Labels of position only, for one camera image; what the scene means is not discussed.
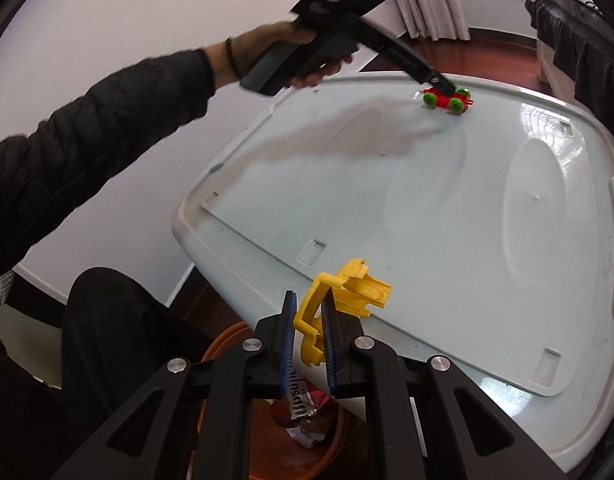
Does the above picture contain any orange plastic bin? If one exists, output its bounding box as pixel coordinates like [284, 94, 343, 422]
[199, 321, 348, 480]

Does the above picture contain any dark bead bracelet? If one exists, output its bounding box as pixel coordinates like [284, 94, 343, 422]
[225, 36, 239, 80]

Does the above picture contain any bed with black skirt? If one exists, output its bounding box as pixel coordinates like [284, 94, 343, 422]
[519, 0, 614, 126]

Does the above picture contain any crumpled white wrapper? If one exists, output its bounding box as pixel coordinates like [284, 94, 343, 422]
[287, 420, 330, 450]

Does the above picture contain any person's left hand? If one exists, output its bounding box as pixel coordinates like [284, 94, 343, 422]
[232, 21, 354, 89]

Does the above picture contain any red and green toy car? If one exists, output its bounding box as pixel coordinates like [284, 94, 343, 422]
[421, 87, 475, 116]

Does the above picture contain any person's left forearm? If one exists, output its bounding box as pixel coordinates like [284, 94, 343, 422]
[0, 35, 235, 286]

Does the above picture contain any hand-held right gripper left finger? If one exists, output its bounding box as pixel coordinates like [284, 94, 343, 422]
[44, 290, 300, 480]

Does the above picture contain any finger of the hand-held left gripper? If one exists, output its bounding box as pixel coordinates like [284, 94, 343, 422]
[358, 22, 470, 102]

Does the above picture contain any white label wrapper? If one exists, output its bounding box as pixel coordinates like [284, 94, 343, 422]
[286, 366, 319, 421]

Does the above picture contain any pink patterned curtain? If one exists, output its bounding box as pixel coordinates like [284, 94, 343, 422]
[392, 0, 472, 42]

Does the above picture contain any white plastic table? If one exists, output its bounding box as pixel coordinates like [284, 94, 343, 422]
[171, 71, 614, 473]

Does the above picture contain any white seat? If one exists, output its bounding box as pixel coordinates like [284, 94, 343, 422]
[0, 300, 63, 391]

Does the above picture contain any person's leg in black trousers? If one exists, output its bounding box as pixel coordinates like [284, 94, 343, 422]
[0, 266, 260, 480]

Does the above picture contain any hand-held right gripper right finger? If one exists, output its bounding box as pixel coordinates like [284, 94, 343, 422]
[321, 295, 572, 480]

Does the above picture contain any yellow plastic toy part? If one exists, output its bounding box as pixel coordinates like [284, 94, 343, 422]
[293, 258, 392, 368]

